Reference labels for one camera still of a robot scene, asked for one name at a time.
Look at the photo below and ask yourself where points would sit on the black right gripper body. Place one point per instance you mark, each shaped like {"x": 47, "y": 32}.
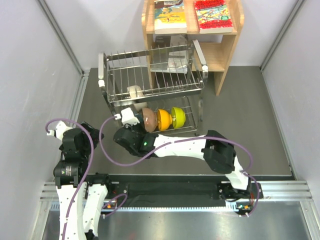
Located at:
{"x": 136, "y": 129}

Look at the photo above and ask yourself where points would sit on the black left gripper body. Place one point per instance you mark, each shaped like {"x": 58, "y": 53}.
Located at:
{"x": 94, "y": 133}

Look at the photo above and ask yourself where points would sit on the steel two-tier dish rack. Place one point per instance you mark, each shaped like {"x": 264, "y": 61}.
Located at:
{"x": 161, "y": 90}

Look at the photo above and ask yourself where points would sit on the dark blue bowl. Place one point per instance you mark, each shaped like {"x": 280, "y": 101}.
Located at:
{"x": 140, "y": 118}

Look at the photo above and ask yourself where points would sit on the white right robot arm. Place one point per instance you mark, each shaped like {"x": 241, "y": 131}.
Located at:
{"x": 213, "y": 148}

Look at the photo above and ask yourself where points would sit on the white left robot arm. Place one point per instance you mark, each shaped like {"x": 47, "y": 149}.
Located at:
{"x": 81, "y": 195}

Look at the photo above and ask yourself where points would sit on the orange bowl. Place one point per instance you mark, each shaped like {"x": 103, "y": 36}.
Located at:
{"x": 164, "y": 120}

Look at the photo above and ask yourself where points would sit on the cream ceramic bowl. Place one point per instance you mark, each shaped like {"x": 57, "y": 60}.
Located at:
{"x": 135, "y": 91}

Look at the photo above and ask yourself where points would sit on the lime green bowl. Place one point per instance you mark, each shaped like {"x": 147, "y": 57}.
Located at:
{"x": 178, "y": 117}

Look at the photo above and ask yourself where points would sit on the wooden shelf unit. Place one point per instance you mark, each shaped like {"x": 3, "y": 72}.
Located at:
{"x": 218, "y": 56}

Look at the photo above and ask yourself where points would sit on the yellow blue cover book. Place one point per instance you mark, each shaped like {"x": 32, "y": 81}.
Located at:
{"x": 169, "y": 17}

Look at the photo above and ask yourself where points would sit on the red colourful cover book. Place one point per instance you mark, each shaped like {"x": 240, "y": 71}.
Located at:
{"x": 213, "y": 17}

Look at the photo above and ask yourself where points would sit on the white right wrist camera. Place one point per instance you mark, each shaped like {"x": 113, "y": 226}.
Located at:
{"x": 127, "y": 117}

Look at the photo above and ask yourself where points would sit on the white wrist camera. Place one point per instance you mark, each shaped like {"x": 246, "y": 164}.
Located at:
{"x": 59, "y": 130}
{"x": 127, "y": 117}

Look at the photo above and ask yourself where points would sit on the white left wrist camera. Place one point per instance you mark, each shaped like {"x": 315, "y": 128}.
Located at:
{"x": 59, "y": 130}

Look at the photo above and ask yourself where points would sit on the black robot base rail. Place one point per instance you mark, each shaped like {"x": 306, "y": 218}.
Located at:
{"x": 174, "y": 191}

